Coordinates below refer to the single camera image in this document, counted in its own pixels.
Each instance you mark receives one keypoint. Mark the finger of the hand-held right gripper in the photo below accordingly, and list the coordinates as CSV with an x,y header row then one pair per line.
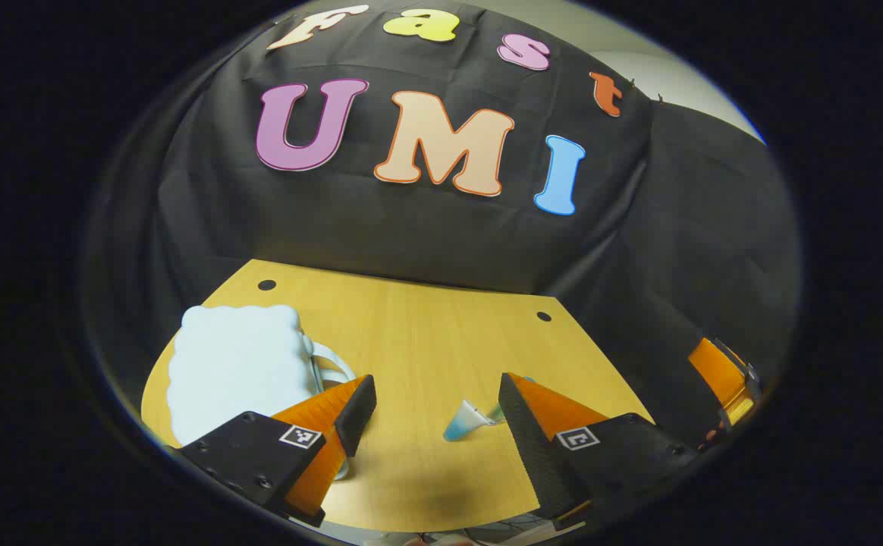
x,y
718,375

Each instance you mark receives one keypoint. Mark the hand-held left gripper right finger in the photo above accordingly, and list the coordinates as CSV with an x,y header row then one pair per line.
x,y
525,447

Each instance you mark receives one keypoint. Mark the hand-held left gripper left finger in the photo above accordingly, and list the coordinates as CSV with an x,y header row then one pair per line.
x,y
358,413

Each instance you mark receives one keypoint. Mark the white blue skin care tube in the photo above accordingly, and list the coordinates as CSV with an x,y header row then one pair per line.
x,y
466,423

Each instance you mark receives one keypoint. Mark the black backdrop cloth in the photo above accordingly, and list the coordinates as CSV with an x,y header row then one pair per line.
x,y
426,227

